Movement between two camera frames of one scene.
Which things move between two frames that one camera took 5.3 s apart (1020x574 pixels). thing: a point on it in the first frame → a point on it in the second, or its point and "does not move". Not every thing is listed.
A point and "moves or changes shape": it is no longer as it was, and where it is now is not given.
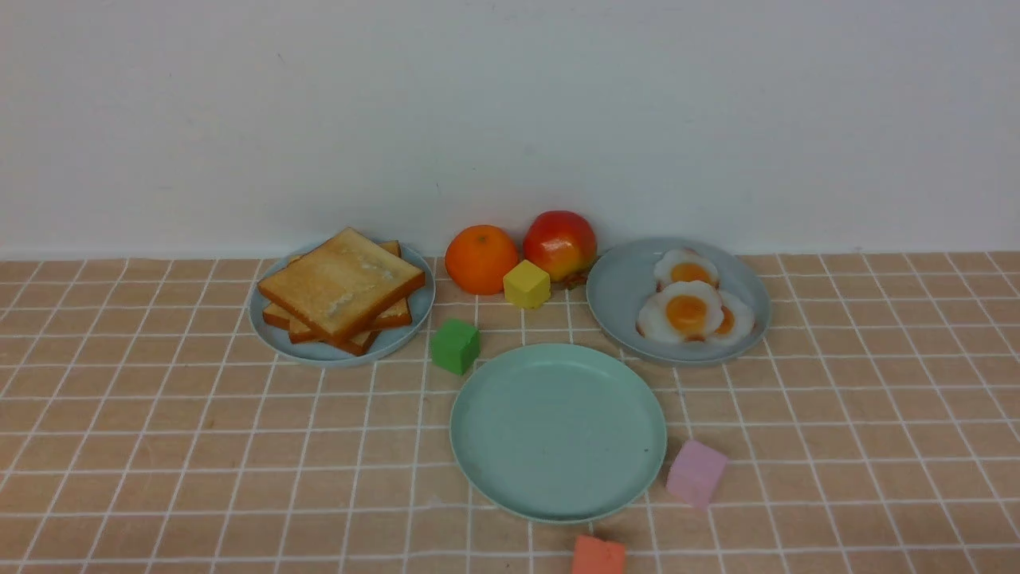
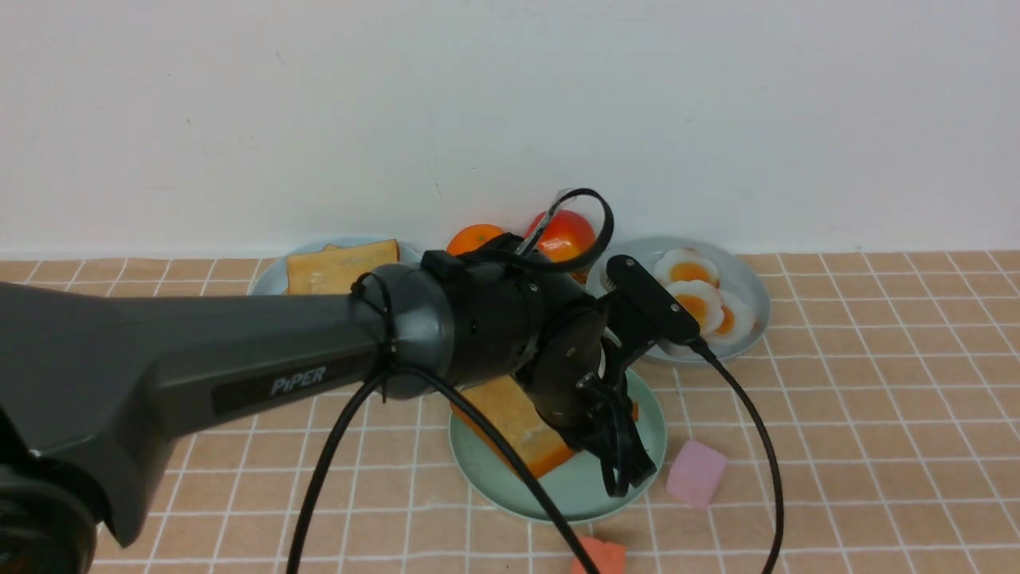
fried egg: (737, 323) does not move
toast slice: (342, 285) → (505, 420)
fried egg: (684, 265) does not move
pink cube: (696, 473) does not move
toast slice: (358, 343) moves or changes shape
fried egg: (684, 310) does not move
